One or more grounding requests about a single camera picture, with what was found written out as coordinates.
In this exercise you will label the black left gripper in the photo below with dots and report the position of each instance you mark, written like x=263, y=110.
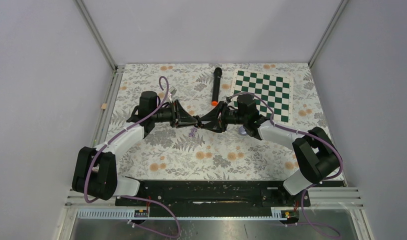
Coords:
x=180, y=118

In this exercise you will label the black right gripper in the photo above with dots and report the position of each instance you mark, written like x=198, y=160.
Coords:
x=218, y=125

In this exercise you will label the black earbud charging case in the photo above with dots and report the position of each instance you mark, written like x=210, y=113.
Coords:
x=198, y=123

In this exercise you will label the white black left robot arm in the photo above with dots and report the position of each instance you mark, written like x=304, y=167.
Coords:
x=96, y=167

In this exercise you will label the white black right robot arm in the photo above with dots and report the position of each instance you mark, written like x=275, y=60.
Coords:
x=315, y=153

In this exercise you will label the purple clip earbuds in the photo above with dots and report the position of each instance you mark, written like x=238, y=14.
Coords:
x=192, y=132

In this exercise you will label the silver computer mouse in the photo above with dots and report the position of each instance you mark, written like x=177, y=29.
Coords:
x=242, y=131

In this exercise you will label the black microphone orange end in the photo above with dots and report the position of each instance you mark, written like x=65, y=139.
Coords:
x=217, y=75

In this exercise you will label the green white chessboard mat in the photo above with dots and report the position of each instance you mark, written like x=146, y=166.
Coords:
x=275, y=89

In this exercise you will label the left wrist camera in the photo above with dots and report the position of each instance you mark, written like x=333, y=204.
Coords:
x=172, y=91

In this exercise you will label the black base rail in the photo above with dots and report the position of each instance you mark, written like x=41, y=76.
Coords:
x=214, y=198

